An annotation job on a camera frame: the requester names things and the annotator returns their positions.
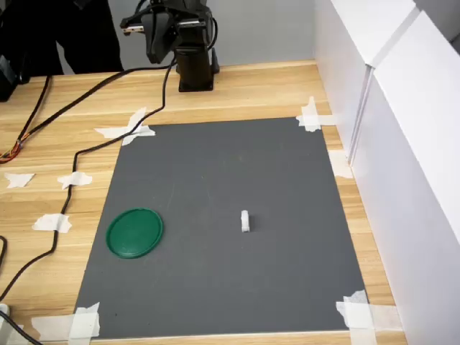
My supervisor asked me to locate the small white plastic terminal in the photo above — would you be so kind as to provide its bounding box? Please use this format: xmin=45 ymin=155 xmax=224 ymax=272
xmin=239 ymin=209 xmax=253 ymax=235

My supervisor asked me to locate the round green lid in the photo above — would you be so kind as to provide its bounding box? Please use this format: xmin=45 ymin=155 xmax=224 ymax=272
xmin=105 ymin=208 xmax=165 ymax=259

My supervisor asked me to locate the white tape piece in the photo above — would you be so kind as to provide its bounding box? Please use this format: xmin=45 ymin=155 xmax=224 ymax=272
xmin=30 ymin=301 xmax=101 ymax=342
xmin=32 ymin=213 xmax=73 ymax=234
xmin=328 ymin=150 xmax=355 ymax=180
xmin=4 ymin=172 xmax=36 ymax=190
xmin=93 ymin=106 xmax=157 ymax=147
xmin=335 ymin=289 xmax=404 ymax=345
xmin=295 ymin=96 xmax=337 ymax=133
xmin=57 ymin=171 xmax=93 ymax=190

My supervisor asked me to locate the black box device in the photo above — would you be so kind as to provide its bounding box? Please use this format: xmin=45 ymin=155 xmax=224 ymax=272
xmin=0 ymin=53 xmax=19 ymax=103

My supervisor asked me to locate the white partition panel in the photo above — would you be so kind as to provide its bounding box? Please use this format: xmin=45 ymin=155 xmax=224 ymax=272
xmin=350 ymin=9 xmax=460 ymax=345
xmin=313 ymin=0 xmax=420 ymax=170

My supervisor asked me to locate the dark grey mat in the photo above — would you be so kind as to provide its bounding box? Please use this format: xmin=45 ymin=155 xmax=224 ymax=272
xmin=73 ymin=116 xmax=370 ymax=341

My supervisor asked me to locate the thick black cable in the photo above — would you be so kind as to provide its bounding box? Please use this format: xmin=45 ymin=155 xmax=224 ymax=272
xmin=16 ymin=59 xmax=178 ymax=148

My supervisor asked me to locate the thin black cable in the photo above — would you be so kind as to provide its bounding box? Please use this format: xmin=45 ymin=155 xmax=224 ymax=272
xmin=20 ymin=74 xmax=52 ymax=144

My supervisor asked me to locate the long black camera cable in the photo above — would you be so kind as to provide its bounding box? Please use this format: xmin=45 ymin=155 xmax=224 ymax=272
xmin=0 ymin=57 xmax=178 ymax=303

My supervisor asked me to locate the coloured wire bundle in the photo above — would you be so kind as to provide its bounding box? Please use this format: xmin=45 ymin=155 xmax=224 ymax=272
xmin=0 ymin=138 xmax=25 ymax=165

